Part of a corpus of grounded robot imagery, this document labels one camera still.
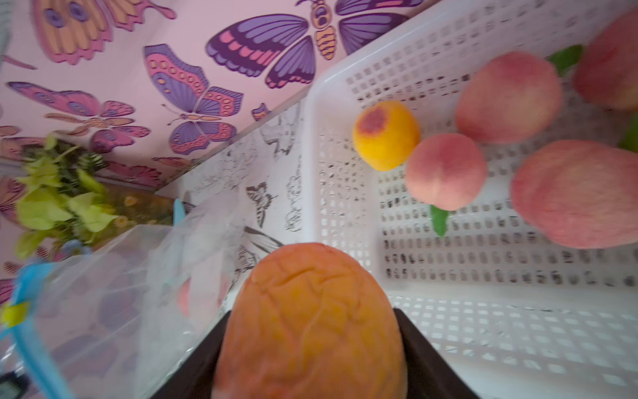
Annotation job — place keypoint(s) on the clear blue-zipper zip bag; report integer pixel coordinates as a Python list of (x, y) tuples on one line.
[(106, 323)]

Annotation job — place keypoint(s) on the white plastic basket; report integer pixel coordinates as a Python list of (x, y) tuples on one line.
[(514, 315)]

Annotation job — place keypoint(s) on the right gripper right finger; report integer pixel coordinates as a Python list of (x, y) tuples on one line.
[(429, 376)]

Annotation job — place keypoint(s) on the pink peach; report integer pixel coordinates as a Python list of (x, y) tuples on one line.
[(580, 194), (512, 98), (447, 171), (202, 293)]

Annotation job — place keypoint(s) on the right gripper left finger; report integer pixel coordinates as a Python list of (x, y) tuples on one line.
[(194, 379)]

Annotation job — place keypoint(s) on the yellow-orange peach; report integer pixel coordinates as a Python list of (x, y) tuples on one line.
[(385, 135)]

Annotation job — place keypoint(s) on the pink peach in basket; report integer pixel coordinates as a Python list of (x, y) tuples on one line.
[(447, 171)]

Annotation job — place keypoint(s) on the potted green plant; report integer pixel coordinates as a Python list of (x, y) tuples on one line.
[(61, 200)]

